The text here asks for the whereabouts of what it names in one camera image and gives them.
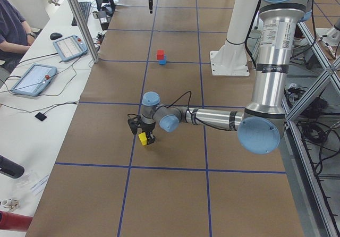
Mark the yellow wooden cube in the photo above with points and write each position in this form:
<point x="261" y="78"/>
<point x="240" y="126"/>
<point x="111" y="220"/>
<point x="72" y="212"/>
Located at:
<point x="143" y="138"/>

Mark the red wooden cube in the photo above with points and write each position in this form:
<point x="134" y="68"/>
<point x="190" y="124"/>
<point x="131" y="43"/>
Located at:
<point x="160" y="54"/>

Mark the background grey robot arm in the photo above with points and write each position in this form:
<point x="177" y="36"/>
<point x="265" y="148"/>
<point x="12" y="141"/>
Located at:
<point x="332" y="35"/>

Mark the black keyboard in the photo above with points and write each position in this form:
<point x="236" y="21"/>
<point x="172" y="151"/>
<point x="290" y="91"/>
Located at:
<point x="85" y="8"/>

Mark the far teach pendant tablet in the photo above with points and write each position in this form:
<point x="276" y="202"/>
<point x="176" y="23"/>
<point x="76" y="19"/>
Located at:
<point x="70" y="47"/>

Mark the teach pendant tablet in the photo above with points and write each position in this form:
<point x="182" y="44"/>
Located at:
<point x="35" y="80"/>
<point x="70" y="47"/>

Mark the black computer mouse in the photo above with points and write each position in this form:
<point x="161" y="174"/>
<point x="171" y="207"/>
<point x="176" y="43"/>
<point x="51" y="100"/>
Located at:
<point x="55" y="35"/>

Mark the small black square pad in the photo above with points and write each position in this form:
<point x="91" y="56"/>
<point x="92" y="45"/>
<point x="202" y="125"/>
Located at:
<point x="40" y="116"/>

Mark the near teach pendant tablet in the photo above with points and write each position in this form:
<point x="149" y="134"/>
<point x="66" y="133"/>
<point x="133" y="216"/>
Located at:
<point x="35" y="80"/>

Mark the seated person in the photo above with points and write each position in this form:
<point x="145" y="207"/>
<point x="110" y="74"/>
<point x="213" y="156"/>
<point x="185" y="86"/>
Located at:
<point x="16" y="36"/>

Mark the black bottle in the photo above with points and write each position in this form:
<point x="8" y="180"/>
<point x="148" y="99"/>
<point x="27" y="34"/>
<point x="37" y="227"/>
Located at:
<point x="10" y="168"/>

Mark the red cylinder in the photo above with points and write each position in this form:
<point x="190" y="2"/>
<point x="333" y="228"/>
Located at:
<point x="15" y="222"/>

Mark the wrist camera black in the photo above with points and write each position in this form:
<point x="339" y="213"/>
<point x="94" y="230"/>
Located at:
<point x="133" y="121"/>

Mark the aluminium frame post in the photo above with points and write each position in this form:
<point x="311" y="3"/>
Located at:
<point x="82" y="24"/>

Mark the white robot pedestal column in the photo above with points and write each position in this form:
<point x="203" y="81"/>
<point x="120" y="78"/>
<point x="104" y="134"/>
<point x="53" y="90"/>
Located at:
<point x="231" y="58"/>

